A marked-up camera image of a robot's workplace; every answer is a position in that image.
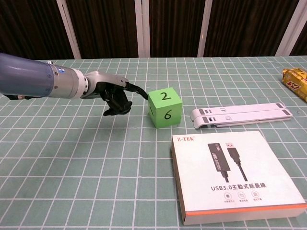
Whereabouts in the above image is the green checkered tablecloth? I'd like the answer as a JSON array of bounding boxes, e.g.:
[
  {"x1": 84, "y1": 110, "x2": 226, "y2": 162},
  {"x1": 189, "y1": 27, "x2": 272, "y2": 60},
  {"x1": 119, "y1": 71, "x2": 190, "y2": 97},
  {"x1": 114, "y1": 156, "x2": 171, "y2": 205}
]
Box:
[{"x1": 0, "y1": 56, "x2": 307, "y2": 230}]

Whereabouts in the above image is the white metal frame post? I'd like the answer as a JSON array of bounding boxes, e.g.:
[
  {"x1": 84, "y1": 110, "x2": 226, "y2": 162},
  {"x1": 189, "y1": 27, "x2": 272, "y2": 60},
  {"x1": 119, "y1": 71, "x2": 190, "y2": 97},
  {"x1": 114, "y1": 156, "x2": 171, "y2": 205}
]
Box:
[
  {"x1": 196, "y1": 0, "x2": 220, "y2": 58},
  {"x1": 56, "y1": 0, "x2": 82, "y2": 59},
  {"x1": 275, "y1": 0, "x2": 307, "y2": 56},
  {"x1": 134, "y1": 0, "x2": 152, "y2": 58}
]

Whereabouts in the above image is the gold snack packet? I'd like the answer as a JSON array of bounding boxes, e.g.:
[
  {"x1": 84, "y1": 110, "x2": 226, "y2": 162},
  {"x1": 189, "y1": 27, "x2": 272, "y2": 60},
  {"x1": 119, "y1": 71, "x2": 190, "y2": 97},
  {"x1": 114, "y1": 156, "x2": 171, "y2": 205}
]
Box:
[{"x1": 281, "y1": 68, "x2": 307, "y2": 104}]

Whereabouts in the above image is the white folding laptop stand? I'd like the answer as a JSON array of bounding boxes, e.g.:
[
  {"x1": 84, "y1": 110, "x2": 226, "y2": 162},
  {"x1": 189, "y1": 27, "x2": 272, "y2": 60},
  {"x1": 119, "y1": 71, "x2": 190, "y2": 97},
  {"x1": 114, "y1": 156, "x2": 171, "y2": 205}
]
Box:
[{"x1": 190, "y1": 102, "x2": 295, "y2": 129}]

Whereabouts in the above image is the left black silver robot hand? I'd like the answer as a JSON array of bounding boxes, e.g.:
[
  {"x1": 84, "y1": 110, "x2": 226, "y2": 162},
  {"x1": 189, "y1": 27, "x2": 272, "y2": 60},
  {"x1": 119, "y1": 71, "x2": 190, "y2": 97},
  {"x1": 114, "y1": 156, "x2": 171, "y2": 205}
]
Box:
[{"x1": 81, "y1": 70, "x2": 149, "y2": 117}]

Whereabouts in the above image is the white USB cable box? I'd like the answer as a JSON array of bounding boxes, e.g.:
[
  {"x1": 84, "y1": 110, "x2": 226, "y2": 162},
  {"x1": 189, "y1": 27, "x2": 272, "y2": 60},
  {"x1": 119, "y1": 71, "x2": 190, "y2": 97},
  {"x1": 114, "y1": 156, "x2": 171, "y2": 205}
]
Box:
[{"x1": 170, "y1": 130, "x2": 307, "y2": 226}]

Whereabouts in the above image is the green numbered cube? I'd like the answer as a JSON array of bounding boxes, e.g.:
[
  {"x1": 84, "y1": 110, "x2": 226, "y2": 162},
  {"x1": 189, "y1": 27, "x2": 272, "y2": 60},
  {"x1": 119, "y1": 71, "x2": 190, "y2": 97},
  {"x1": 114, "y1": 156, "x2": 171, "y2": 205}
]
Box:
[{"x1": 147, "y1": 88, "x2": 184, "y2": 129}]

